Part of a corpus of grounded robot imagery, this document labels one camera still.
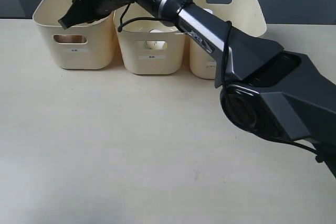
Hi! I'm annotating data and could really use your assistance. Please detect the brown wooden cup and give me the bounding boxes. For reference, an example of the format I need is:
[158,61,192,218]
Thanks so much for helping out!
[53,35,87,44]

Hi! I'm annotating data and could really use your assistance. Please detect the white paper cup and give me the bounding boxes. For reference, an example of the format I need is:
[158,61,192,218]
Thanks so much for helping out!
[145,40,167,50]

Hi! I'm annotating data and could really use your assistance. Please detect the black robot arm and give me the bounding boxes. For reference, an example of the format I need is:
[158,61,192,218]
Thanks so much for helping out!
[59,0,335,173]

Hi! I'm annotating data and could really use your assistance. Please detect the left cream plastic bin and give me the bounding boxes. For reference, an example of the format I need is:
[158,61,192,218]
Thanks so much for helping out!
[33,0,118,70]

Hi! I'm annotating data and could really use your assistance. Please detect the cream plastic bin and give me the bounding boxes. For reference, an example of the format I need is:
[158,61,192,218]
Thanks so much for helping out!
[33,0,118,70]
[190,0,267,80]
[113,3,187,76]

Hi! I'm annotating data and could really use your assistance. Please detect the middle cream plastic bin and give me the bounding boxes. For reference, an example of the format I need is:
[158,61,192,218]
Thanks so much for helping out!
[113,3,187,76]

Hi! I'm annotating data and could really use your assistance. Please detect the right cream plastic bin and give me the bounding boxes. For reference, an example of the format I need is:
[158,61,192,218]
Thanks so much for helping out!
[190,0,267,80]

